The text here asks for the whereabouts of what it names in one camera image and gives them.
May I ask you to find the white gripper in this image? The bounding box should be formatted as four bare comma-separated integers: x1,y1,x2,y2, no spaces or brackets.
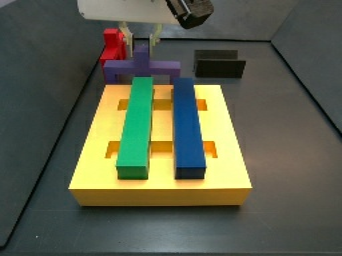
77,0,178,57

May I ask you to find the purple cross-shaped block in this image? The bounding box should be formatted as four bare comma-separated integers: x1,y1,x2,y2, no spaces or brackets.
103,45,180,84

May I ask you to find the yellow slotted board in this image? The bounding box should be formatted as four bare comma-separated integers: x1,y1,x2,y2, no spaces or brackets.
69,85,252,206

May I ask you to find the red cross-shaped block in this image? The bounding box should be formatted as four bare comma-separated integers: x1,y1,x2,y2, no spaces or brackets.
100,28,127,65

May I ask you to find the green bar block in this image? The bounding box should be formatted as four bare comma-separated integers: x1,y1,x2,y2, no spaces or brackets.
116,77,153,180

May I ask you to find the blue bar block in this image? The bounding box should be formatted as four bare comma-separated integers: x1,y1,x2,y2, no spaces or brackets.
172,78,206,179

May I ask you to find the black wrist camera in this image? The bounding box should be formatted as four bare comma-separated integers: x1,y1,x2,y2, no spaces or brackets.
166,0,214,29

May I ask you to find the black metal bracket holder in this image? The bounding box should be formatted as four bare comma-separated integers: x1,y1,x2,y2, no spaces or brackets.
194,50,246,78

